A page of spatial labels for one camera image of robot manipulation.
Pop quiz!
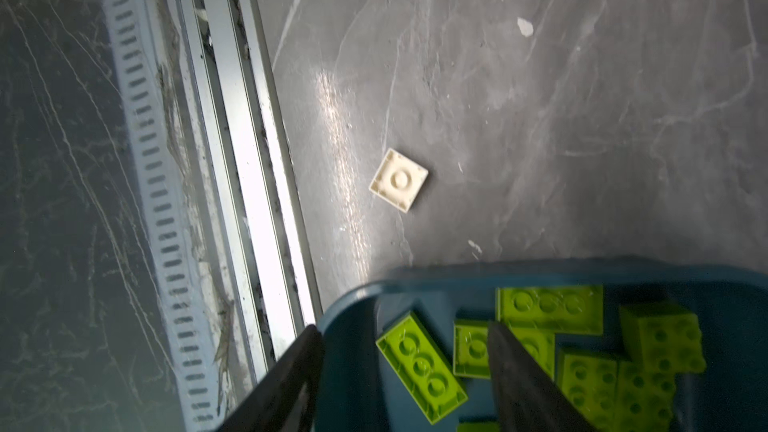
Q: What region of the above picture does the right teal bin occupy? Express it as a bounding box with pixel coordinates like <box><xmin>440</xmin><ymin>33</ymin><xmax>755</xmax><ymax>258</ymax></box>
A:
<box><xmin>314</xmin><ymin>258</ymin><xmax>767</xmax><ymax>431</ymax></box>

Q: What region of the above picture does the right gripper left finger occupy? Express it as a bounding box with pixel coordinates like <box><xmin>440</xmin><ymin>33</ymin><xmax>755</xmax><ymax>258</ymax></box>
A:
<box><xmin>219</xmin><ymin>325</ymin><xmax>325</xmax><ymax>432</ymax></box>

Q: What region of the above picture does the green long brick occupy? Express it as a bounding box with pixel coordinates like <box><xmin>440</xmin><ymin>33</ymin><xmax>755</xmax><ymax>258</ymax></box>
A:
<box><xmin>452</xmin><ymin>319</ymin><xmax>555</xmax><ymax>379</ymax></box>
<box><xmin>456</xmin><ymin>421</ymin><xmax>500</xmax><ymax>432</ymax></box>
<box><xmin>495</xmin><ymin>286</ymin><xmax>604</xmax><ymax>336</ymax></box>
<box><xmin>376</xmin><ymin>311</ymin><xmax>468</xmax><ymax>425</ymax></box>
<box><xmin>556</xmin><ymin>348</ymin><xmax>618</xmax><ymax>431</ymax></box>

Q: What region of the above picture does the white small brick lower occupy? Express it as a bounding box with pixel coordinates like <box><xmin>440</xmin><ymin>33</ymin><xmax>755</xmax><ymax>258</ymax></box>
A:
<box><xmin>369</xmin><ymin>148</ymin><xmax>429</xmax><ymax>213</ymax></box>

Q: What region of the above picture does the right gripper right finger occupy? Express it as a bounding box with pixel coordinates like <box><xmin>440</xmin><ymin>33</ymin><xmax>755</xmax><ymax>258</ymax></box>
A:
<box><xmin>489</xmin><ymin>321</ymin><xmax>594</xmax><ymax>431</ymax></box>

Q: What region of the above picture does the green small square brick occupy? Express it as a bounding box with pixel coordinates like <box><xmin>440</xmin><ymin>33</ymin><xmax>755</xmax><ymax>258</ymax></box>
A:
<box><xmin>619</xmin><ymin>301</ymin><xmax>707</xmax><ymax>374</ymax></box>

